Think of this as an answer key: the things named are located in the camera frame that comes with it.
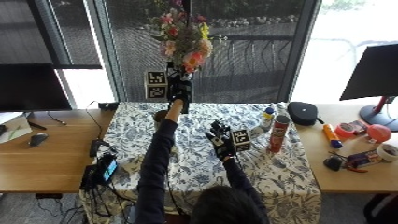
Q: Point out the person's right hand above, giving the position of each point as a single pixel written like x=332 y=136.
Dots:
x=223 y=146

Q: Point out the person's left hand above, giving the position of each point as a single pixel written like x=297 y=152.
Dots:
x=180 y=90

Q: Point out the colourful artificial flower bouquet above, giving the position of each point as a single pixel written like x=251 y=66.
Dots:
x=187 y=40

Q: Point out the white marker cube left glove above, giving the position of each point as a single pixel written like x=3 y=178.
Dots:
x=156 y=84

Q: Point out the white marker cube glove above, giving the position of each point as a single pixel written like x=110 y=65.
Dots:
x=156 y=84
x=242 y=140

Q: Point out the white marker cube right glove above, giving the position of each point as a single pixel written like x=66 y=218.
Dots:
x=242 y=140

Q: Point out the white bottle blue cap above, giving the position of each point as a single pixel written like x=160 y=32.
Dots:
x=268 y=119

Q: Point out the brown round vase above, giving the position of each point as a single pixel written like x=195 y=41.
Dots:
x=160 y=118

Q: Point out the red cylindrical chips can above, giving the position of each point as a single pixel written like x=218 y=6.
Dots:
x=279 y=133

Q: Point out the clear plastic bottle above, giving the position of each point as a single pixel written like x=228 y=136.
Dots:
x=281 y=109

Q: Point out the blue floral white tablecloth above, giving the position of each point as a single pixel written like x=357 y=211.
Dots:
x=265 y=174

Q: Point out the small black box device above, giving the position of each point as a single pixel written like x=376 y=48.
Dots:
x=108 y=105

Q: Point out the black oval zip case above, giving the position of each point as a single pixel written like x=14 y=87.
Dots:
x=303 y=113

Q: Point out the smartphone lit screen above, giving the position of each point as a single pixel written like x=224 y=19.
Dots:
x=110 y=168

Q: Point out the orange glue stick blue cap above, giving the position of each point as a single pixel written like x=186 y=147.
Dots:
x=332 y=136

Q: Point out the black power adapter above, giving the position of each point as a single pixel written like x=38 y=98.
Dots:
x=98 y=147

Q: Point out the small black pouch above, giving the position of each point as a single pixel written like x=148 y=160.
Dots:
x=333 y=163

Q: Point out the pink tape roll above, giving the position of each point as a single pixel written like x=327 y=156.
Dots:
x=345 y=130

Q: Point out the black flat box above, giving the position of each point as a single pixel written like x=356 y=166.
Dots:
x=90 y=177

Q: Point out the red flat packet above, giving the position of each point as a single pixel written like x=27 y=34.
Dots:
x=361 y=126

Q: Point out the purple flat packet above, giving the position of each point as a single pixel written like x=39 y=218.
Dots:
x=363 y=158

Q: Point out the red round ball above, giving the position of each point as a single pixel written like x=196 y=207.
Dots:
x=379 y=133

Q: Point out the grey computer mouse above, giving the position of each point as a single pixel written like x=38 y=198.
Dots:
x=38 y=139

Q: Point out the black monitor red stand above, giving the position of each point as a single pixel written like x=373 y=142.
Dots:
x=373 y=74

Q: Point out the white tape roll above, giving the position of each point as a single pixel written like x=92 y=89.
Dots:
x=388 y=152

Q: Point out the white paper sheet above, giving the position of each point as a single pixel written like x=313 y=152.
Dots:
x=15 y=129

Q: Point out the black office chair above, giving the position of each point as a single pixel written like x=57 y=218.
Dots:
x=384 y=210

